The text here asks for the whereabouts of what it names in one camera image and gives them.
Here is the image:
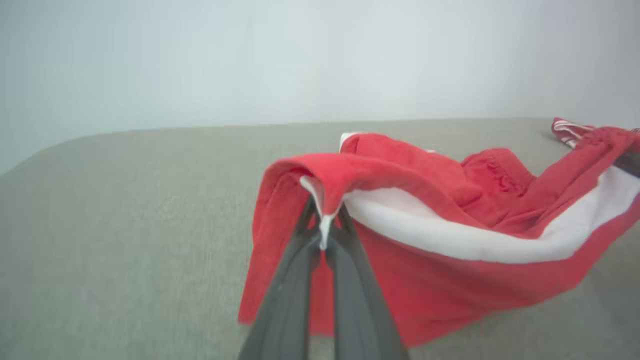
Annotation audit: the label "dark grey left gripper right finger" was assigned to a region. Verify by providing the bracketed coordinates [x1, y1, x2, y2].
[324, 204, 411, 360]

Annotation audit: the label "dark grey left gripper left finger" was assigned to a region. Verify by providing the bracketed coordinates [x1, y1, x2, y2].
[238, 196, 322, 360]

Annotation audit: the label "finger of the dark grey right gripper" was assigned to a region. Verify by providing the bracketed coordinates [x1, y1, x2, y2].
[614, 150, 640, 179]

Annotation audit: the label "red shorts with white stripes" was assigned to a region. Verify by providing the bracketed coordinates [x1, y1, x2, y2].
[237, 125, 640, 349]

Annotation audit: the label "grey fabric sofa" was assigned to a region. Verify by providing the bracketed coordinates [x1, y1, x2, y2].
[0, 117, 640, 360]

